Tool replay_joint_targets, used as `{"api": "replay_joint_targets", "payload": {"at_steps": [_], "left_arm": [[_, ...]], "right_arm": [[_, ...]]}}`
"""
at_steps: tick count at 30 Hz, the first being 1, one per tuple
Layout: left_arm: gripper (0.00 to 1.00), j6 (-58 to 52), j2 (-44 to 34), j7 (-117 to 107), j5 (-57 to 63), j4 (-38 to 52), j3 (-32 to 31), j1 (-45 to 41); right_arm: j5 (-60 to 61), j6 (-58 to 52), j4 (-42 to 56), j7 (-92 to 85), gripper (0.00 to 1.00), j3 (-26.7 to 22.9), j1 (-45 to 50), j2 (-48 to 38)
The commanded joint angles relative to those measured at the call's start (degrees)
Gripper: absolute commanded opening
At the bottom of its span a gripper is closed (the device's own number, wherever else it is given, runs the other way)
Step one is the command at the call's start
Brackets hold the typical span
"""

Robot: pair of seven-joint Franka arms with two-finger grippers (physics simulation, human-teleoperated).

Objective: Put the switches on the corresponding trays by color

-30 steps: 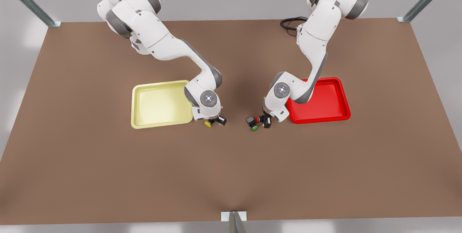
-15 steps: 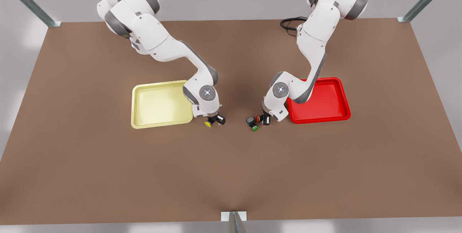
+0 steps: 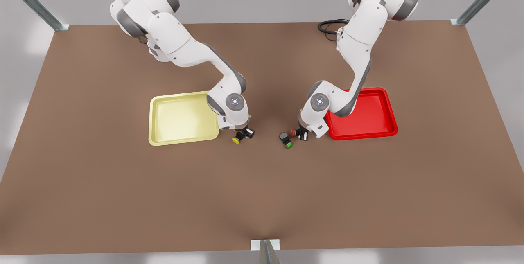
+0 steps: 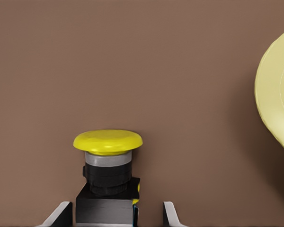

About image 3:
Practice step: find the yellow button switch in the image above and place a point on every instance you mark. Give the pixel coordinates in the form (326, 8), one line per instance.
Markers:
(237, 140)

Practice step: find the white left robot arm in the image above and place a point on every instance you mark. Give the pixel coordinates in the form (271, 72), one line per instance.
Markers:
(360, 39)

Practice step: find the green button switch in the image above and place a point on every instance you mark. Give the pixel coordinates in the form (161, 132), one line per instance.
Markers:
(286, 139)

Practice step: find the pale yellow tray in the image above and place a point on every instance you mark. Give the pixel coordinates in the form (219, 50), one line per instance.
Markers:
(183, 119)

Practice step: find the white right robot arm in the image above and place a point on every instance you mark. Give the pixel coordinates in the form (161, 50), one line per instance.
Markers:
(180, 43)

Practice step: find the red button switch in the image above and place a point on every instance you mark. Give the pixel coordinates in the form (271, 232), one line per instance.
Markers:
(293, 132)

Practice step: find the red tray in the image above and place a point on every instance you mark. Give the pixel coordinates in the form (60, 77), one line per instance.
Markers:
(368, 116)

